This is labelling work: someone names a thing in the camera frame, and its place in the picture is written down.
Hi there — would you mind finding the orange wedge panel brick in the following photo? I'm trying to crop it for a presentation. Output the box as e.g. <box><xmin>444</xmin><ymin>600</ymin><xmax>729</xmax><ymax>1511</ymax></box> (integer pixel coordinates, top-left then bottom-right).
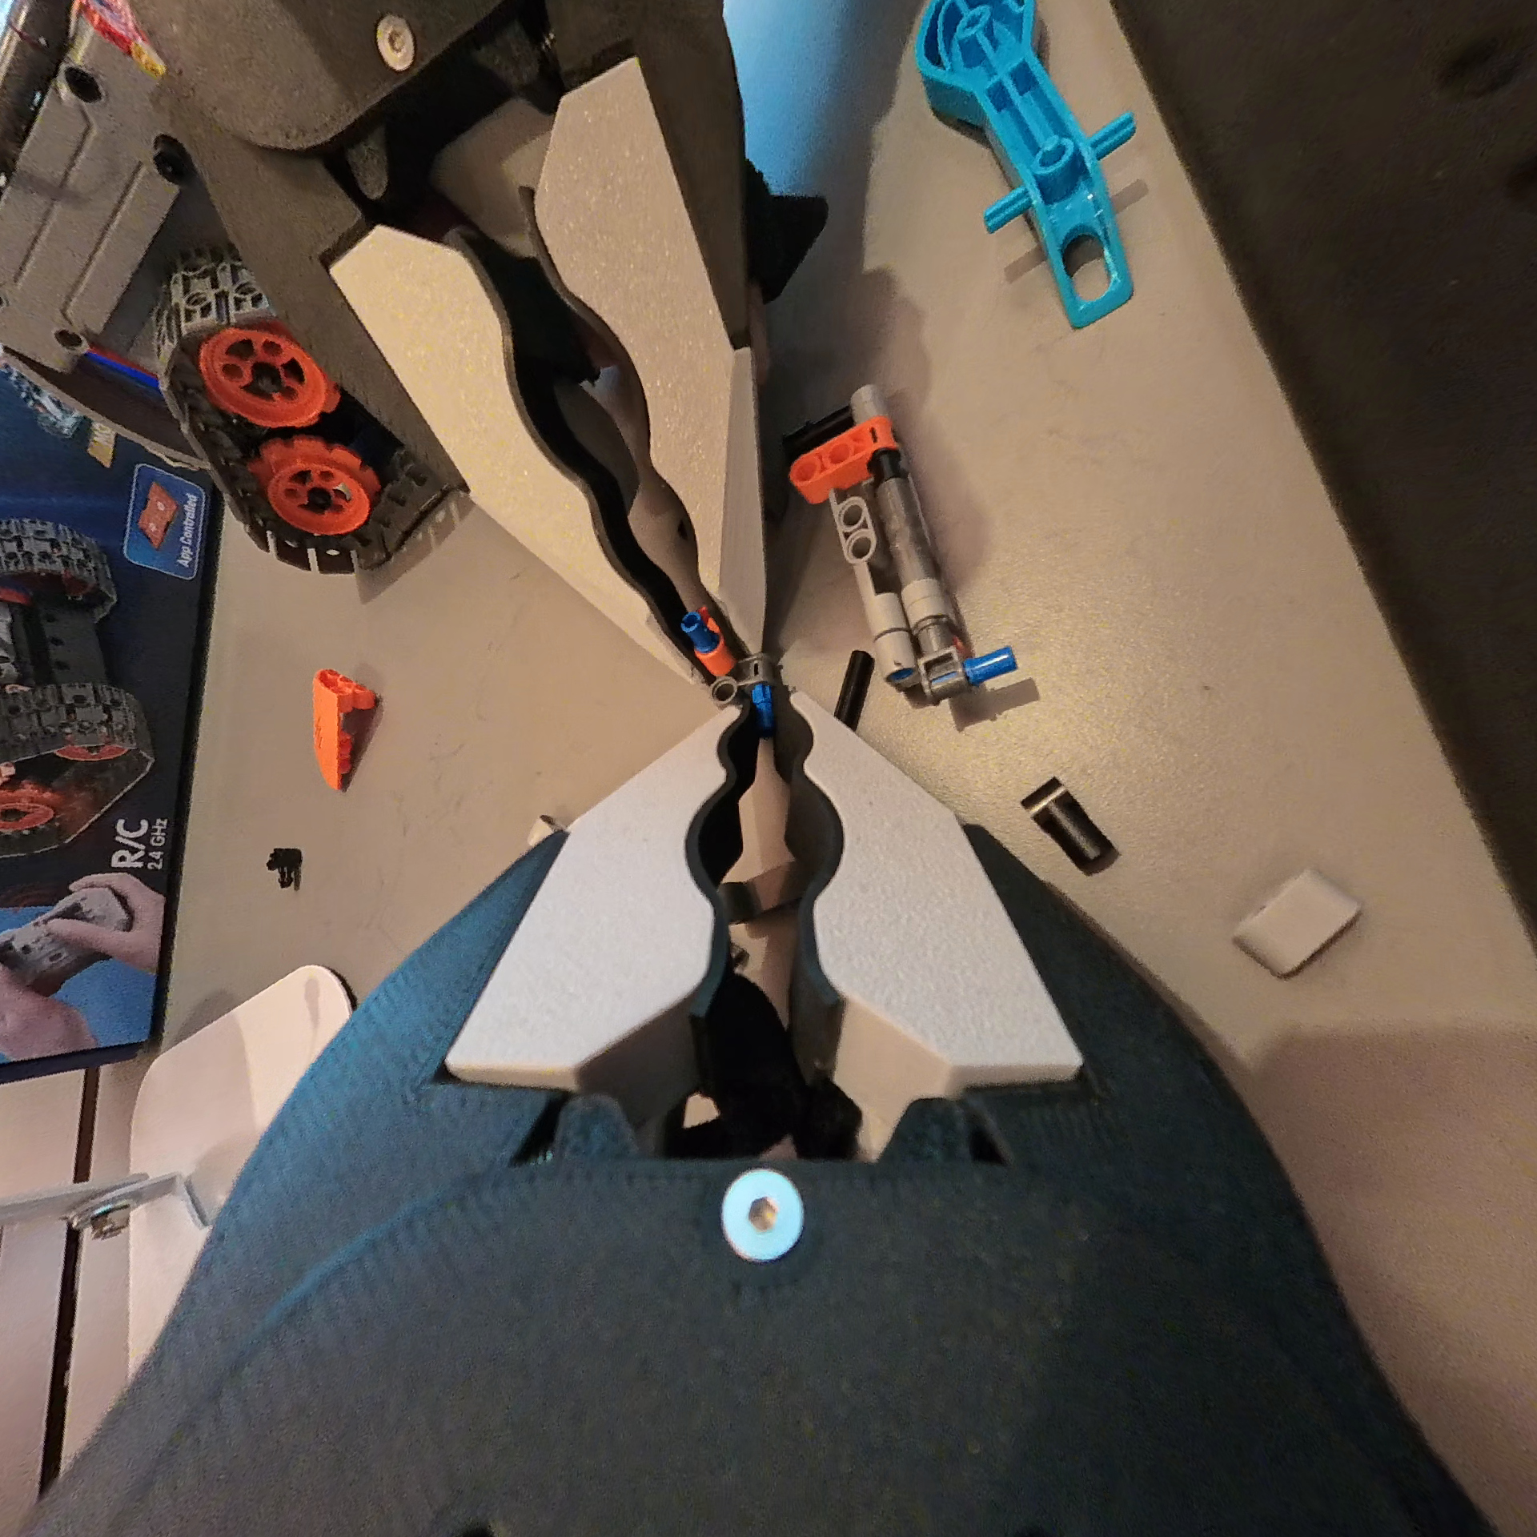
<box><xmin>310</xmin><ymin>667</ymin><xmax>378</xmax><ymax>795</ymax></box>

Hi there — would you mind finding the grey angled connector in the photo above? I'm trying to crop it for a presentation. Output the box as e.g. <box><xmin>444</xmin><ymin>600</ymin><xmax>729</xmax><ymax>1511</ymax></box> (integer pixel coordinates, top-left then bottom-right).
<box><xmin>722</xmin><ymin>749</ymin><xmax>799</xmax><ymax>920</ymax></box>

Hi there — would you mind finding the white book stand base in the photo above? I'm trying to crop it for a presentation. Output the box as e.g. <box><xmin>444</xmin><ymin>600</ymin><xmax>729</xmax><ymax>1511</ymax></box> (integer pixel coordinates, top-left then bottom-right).
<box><xmin>0</xmin><ymin>967</ymin><xmax>355</xmax><ymax>1490</ymax></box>

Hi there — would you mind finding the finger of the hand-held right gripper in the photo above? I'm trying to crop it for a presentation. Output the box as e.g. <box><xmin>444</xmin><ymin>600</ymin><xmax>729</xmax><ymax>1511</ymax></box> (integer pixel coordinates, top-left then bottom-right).
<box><xmin>330</xmin><ymin>225</ymin><xmax>722</xmax><ymax>684</ymax></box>
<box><xmin>534</xmin><ymin>55</ymin><xmax>771</xmax><ymax>659</ymax></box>

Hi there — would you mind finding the blue robot kit box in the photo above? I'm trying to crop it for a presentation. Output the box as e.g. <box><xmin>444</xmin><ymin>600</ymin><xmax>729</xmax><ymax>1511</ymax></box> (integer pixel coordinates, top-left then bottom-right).
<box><xmin>0</xmin><ymin>361</ymin><xmax>223</xmax><ymax>1081</ymax></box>

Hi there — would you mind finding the black connector brick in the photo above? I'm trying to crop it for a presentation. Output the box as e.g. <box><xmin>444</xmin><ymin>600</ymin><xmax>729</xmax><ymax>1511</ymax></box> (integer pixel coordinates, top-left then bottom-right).
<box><xmin>1019</xmin><ymin>778</ymin><xmax>1120</xmax><ymax>873</ymax></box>

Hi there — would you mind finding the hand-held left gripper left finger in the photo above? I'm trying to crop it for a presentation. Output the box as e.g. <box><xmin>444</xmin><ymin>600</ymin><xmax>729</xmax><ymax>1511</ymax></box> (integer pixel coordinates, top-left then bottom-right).
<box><xmin>448</xmin><ymin>702</ymin><xmax>757</xmax><ymax>1156</ymax></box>

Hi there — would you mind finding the light blue brick separator tool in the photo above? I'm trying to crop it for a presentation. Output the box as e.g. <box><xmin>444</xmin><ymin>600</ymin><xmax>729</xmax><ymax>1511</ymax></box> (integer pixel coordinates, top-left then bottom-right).
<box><xmin>914</xmin><ymin>0</ymin><xmax>1136</xmax><ymax>331</ymax></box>

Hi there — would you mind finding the partly built toy robot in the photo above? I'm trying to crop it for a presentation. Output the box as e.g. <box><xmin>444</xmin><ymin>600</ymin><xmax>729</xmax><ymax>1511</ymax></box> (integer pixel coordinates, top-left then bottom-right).
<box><xmin>0</xmin><ymin>0</ymin><xmax>471</xmax><ymax>577</ymax></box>

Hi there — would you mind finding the grey brick assembly orange beam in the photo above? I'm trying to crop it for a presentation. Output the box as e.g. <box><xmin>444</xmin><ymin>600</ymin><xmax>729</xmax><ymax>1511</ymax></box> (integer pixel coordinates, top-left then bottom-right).
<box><xmin>790</xmin><ymin>383</ymin><xmax>1019</xmax><ymax>702</ymax></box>

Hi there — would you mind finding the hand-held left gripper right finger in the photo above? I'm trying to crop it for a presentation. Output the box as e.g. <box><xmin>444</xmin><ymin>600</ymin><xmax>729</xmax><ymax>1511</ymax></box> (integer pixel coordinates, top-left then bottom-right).
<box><xmin>782</xmin><ymin>696</ymin><xmax>1084</xmax><ymax>1156</ymax></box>

